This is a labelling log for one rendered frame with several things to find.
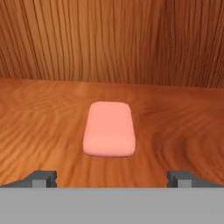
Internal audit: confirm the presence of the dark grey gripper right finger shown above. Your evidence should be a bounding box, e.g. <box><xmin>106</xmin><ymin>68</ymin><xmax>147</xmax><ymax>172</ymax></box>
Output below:
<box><xmin>166</xmin><ymin>170</ymin><xmax>224</xmax><ymax>188</ymax></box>

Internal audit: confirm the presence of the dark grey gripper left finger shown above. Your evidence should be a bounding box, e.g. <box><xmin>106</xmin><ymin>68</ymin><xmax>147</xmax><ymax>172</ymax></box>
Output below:
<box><xmin>1</xmin><ymin>170</ymin><xmax>58</xmax><ymax>188</ymax></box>

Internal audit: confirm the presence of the pink bar soap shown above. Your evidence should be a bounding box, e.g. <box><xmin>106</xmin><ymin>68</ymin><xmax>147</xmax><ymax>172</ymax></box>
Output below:
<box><xmin>82</xmin><ymin>101</ymin><xmax>137</xmax><ymax>158</ymax></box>

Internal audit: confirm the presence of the wooden cabinet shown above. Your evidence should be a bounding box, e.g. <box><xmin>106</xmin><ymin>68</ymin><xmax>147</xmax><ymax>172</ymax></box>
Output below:
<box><xmin>0</xmin><ymin>0</ymin><xmax>224</xmax><ymax>188</ymax></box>

